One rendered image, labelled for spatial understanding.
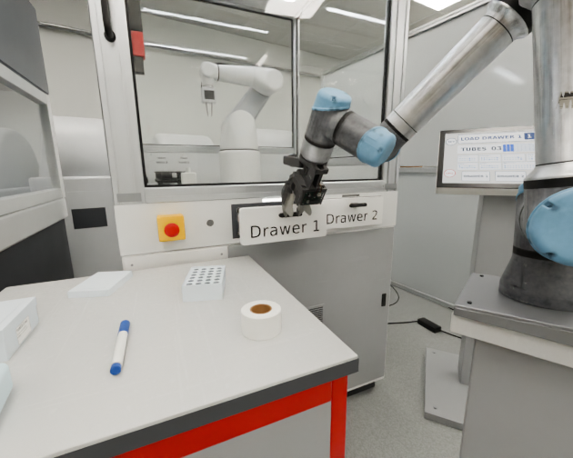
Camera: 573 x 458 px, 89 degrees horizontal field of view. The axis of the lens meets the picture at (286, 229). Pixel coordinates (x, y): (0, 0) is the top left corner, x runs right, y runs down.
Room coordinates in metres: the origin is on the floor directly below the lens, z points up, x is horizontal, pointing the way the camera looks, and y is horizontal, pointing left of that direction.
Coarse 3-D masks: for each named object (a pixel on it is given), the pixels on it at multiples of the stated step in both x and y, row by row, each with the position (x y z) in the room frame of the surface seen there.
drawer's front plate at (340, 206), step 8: (328, 200) 1.05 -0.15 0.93; (336, 200) 1.06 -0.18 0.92; (344, 200) 1.08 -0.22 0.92; (352, 200) 1.09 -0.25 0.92; (360, 200) 1.11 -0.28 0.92; (368, 200) 1.12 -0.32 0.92; (376, 200) 1.14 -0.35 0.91; (328, 208) 1.05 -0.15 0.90; (336, 208) 1.06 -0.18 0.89; (344, 208) 1.08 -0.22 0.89; (352, 208) 1.09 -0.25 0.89; (360, 208) 1.11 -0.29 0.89; (368, 208) 1.12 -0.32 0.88; (376, 208) 1.14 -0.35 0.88; (328, 216) 1.05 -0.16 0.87; (344, 216) 1.08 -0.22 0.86; (360, 216) 1.11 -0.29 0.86; (368, 216) 1.12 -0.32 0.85; (376, 216) 1.14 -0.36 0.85; (328, 224) 1.05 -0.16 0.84; (336, 224) 1.06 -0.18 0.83; (344, 224) 1.08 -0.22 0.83; (352, 224) 1.09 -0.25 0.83; (360, 224) 1.11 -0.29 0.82; (368, 224) 1.13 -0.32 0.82
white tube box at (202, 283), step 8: (192, 272) 0.67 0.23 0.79; (200, 272) 0.68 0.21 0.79; (208, 272) 0.67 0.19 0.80; (216, 272) 0.67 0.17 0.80; (224, 272) 0.67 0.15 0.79; (192, 280) 0.62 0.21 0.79; (200, 280) 0.62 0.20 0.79; (208, 280) 0.63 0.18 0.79; (216, 280) 0.63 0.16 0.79; (224, 280) 0.66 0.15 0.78; (184, 288) 0.58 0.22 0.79; (192, 288) 0.58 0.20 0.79; (200, 288) 0.59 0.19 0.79; (208, 288) 0.59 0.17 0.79; (216, 288) 0.59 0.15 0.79; (224, 288) 0.64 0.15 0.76; (184, 296) 0.58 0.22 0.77; (192, 296) 0.58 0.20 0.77; (200, 296) 0.59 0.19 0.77; (208, 296) 0.59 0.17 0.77; (216, 296) 0.59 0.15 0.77
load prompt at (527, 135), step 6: (510, 132) 1.22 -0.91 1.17; (516, 132) 1.21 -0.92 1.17; (522, 132) 1.21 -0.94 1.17; (528, 132) 1.20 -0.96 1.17; (534, 132) 1.19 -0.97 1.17; (462, 138) 1.28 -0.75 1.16; (468, 138) 1.27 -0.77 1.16; (474, 138) 1.26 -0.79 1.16; (480, 138) 1.25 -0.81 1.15; (486, 138) 1.24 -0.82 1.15; (492, 138) 1.23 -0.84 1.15; (498, 138) 1.22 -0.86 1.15; (504, 138) 1.21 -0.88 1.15; (510, 138) 1.20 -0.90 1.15; (516, 138) 1.20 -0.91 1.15; (522, 138) 1.19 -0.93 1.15; (528, 138) 1.18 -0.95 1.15; (534, 138) 1.17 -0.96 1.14
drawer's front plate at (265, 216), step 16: (240, 208) 0.84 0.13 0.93; (256, 208) 0.85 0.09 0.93; (272, 208) 0.87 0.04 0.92; (320, 208) 0.93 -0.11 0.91; (240, 224) 0.83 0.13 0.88; (256, 224) 0.85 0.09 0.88; (272, 224) 0.87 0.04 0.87; (288, 224) 0.89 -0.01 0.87; (320, 224) 0.93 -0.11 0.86; (240, 240) 0.84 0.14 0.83; (256, 240) 0.85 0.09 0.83; (272, 240) 0.87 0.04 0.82; (288, 240) 0.89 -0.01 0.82
